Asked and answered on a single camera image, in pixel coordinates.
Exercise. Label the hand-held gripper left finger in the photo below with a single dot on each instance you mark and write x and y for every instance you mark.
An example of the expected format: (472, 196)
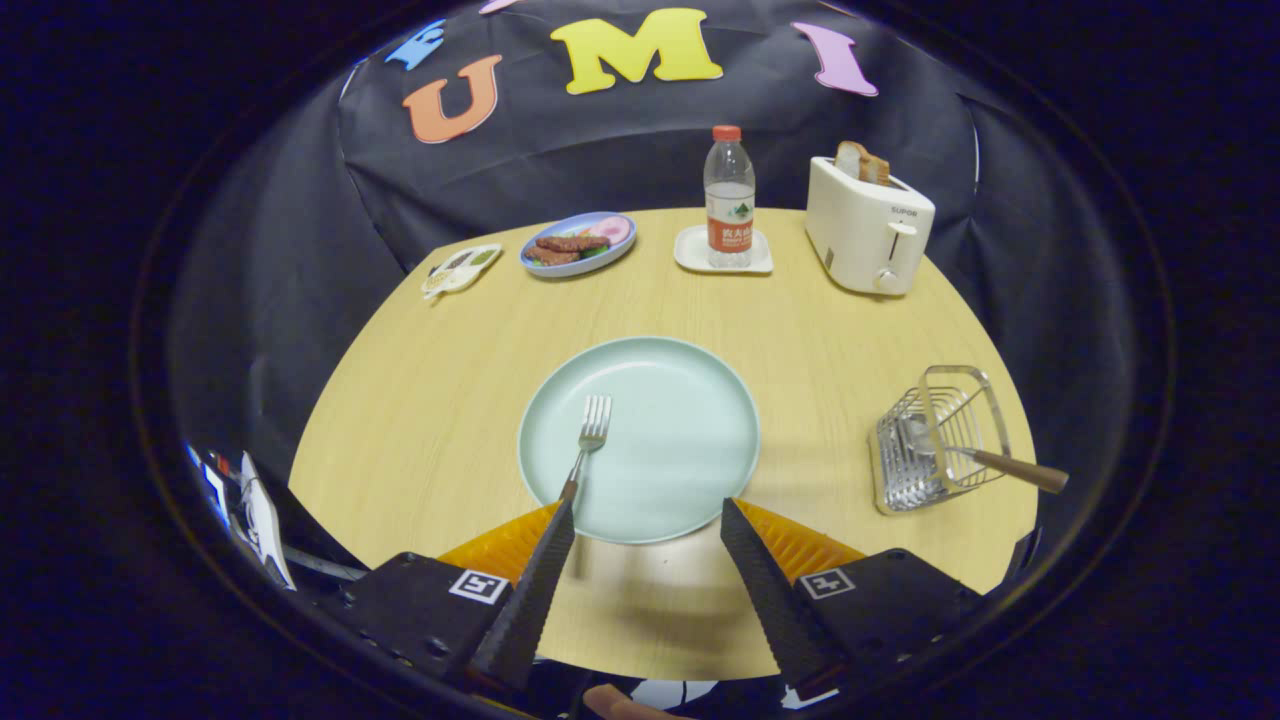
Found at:
(530, 600)

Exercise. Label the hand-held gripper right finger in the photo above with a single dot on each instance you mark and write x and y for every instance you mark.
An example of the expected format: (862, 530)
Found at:
(780, 600)

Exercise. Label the metal fork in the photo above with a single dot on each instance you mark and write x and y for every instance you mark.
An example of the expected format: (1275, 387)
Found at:
(596, 420)

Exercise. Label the light green plate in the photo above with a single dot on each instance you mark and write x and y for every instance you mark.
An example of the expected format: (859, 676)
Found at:
(680, 440)

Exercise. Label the white paper sheet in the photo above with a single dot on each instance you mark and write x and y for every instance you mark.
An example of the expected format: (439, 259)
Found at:
(262, 525)

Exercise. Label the blue plate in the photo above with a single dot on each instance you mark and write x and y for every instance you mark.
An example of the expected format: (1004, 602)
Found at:
(575, 268)

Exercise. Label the white divided sauce dish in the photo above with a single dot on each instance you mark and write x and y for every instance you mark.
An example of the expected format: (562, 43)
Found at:
(460, 270)

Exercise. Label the brown meat slice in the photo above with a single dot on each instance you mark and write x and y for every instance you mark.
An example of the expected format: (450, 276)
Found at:
(552, 257)
(572, 243)

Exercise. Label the white square coaster tray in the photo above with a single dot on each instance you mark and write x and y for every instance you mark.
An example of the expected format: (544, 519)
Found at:
(690, 256)

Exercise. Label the white toaster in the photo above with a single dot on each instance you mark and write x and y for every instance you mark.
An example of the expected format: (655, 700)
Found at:
(860, 230)

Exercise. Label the pink ham slice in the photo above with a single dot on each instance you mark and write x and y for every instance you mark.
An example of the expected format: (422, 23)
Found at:
(612, 230)

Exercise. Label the clear water bottle red cap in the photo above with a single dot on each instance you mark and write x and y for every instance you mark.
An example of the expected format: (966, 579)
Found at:
(730, 200)

